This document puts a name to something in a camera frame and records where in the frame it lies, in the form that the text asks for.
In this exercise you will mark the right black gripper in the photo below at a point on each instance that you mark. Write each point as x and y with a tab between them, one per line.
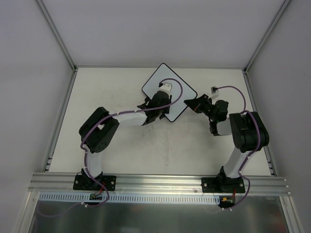
201	105

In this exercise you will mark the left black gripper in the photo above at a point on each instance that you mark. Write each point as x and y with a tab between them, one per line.
152	112

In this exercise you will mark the small black-framed whiteboard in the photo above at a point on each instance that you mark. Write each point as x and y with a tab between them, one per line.
152	86

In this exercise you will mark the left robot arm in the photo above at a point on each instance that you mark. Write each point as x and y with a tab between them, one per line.
98	130

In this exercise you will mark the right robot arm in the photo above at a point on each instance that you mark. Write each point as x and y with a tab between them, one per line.
249	136

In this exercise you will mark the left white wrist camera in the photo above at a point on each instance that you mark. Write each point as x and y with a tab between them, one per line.
165	87

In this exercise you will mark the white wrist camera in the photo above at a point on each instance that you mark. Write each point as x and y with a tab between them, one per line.
214	92
165	87

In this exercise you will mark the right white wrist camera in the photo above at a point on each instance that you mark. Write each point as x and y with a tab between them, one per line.
214	92

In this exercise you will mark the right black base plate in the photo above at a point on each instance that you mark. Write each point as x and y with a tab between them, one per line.
229	185

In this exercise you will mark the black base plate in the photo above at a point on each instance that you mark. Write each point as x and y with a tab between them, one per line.
229	185
84	183

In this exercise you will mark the aluminium front rail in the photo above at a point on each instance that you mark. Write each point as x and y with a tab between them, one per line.
158	184

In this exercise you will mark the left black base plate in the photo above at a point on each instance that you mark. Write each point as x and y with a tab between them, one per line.
84	183

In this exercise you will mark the right aluminium frame post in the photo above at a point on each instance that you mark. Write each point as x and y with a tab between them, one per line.
272	25

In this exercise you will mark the aluminium frame post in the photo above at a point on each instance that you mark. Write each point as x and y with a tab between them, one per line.
272	25
50	22

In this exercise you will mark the white slotted cable duct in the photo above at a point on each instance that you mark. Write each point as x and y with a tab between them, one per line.
129	198

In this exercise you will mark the left aluminium frame post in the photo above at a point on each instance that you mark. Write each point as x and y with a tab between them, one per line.
50	22

